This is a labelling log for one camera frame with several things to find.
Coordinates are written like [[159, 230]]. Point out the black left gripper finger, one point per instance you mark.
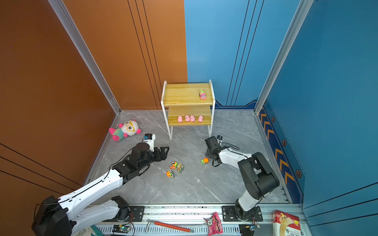
[[164, 150], [160, 157]]

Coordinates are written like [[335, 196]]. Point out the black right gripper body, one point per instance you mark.
[[208, 153]]

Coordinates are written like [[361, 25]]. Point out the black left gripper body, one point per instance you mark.
[[150, 156]]

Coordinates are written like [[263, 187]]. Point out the green orange toy truck top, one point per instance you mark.
[[204, 161]]

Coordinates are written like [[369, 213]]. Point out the pink toy truck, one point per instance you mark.
[[202, 94]]

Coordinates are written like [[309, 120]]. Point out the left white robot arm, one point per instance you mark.
[[71, 213]]

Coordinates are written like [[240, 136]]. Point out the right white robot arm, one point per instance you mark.
[[257, 174]]

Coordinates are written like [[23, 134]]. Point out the orange toy truck middle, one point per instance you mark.
[[174, 165]]

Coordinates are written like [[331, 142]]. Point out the orange green toy truck bottom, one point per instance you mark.
[[170, 174]]

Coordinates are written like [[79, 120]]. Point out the plush doll pink white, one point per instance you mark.
[[129, 128]]

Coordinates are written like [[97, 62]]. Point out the pink snack packet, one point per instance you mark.
[[214, 224]]

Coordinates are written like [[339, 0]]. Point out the green circuit board left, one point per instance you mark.
[[121, 229]]

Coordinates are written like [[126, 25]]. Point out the circuit board right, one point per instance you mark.
[[248, 229]]

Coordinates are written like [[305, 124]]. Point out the teal cloth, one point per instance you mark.
[[89, 231]]

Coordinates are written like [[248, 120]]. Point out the red white box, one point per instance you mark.
[[285, 224]]

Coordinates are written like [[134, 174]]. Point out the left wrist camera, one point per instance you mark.
[[149, 138]]

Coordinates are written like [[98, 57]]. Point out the white shelf frame with wood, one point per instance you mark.
[[183, 99]]

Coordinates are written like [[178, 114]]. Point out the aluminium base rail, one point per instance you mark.
[[192, 216]]

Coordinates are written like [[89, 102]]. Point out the red handled tool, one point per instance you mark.
[[170, 226]]

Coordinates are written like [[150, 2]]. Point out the aluminium corner post right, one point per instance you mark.
[[290, 37]]

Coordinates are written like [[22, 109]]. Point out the aluminium corner post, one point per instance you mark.
[[69, 25], [290, 37]]

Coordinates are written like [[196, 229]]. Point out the aluminium corner post left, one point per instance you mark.
[[69, 25]]

